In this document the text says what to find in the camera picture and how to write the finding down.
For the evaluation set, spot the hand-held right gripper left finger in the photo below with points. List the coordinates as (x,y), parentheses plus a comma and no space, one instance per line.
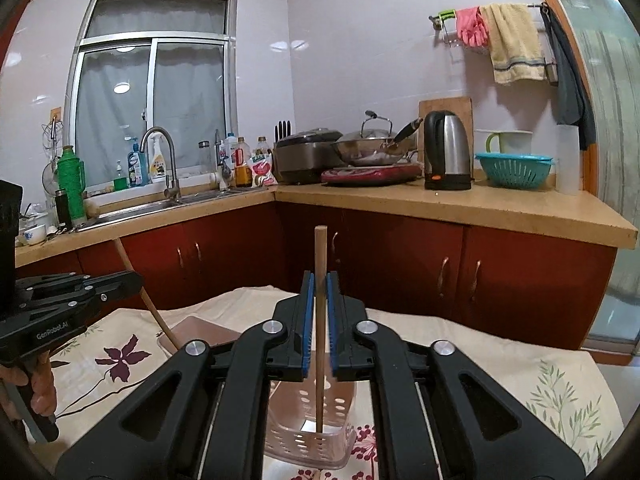
(309,320)

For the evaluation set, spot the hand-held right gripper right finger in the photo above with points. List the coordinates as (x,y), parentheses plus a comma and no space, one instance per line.
(331,320)

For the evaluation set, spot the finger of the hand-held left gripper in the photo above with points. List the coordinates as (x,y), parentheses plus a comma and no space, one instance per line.
(60,304)
(122,282)

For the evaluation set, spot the wooden chopstick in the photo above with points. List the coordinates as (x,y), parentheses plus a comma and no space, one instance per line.
(320,250)
(150,305)

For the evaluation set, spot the pink plastic utensil holder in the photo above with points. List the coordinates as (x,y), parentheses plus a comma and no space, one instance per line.
(300,440)

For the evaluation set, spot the person's left hand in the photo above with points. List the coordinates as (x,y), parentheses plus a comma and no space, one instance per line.
(44,385)

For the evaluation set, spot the white patterned bowl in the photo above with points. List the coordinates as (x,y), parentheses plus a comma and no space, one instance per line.
(35,235)

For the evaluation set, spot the steel kitchen sink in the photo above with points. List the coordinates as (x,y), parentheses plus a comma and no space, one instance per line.
(145,210)

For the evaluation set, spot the red kitchen cabinet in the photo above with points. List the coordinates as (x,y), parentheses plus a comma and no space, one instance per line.
(390,260)

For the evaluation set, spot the black bottle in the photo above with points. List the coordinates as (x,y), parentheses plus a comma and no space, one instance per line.
(62,210)

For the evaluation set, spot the green soap pump bottle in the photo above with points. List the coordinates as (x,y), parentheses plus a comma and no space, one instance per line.
(120,180)

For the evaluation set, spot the green thermos flask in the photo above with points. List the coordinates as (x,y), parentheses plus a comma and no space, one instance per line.
(71,185)

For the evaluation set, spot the blue detergent bottle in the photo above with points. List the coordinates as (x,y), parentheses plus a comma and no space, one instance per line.
(137,165)

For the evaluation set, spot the steel kitchen faucet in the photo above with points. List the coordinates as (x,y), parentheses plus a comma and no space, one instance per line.
(172,170)

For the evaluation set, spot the white spray bottle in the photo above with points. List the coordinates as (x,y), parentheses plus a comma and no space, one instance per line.
(158,160)

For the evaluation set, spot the hanging metal strainer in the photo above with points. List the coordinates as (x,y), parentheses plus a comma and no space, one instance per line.
(50,170)

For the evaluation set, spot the glass jar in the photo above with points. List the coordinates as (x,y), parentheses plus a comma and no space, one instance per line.
(204,157)

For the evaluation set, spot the red induction cooker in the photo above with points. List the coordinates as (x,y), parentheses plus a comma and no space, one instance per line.
(370,175)

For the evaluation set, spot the red white snack packet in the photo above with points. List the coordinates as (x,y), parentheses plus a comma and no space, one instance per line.
(262,172)

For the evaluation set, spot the dark rice cooker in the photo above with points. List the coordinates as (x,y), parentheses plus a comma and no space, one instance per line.
(300,160)

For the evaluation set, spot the amber oil bottle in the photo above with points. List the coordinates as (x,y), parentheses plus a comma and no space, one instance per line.
(243,170)

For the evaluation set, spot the white bottle blue cap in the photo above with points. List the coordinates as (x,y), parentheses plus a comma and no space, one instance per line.
(230,145)

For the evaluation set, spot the yellow capped bottle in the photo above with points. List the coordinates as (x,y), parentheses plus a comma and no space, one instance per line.
(262,147)

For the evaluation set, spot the floral tablecloth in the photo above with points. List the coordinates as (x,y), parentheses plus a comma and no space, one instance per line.
(500,385)

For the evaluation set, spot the knife block with knives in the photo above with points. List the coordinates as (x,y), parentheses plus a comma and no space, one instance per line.
(282,132)

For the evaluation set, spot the glass wok lid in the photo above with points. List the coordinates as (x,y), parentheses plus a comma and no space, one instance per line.
(365,132)

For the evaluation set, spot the beige kitchen countertop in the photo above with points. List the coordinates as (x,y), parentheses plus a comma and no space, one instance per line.
(500,205)

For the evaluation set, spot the steel electric kettle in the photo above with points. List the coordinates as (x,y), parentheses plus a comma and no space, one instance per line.
(447,150)

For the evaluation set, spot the sliding aluminium window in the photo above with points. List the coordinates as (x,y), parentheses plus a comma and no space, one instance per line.
(190,85)

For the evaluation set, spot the teal plastic colander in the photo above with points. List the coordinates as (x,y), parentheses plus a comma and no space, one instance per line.
(515,170)

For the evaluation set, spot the wooden cutting board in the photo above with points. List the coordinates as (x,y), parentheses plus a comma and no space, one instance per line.
(450,104)

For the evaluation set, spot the metal towel rack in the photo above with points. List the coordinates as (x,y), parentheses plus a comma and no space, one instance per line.
(442,19)

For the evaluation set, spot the pink rubber gloves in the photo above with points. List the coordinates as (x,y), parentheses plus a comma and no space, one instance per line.
(472,27)

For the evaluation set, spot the yellow towel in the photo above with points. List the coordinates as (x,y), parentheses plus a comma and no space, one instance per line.
(515,45)

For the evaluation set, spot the grey cloth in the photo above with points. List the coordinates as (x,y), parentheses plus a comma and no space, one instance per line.
(570,85)

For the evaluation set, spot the frosted glass door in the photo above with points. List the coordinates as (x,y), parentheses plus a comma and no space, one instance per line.
(615,110)

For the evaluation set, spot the red wall cabinet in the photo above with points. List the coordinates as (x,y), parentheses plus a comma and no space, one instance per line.
(12,35)

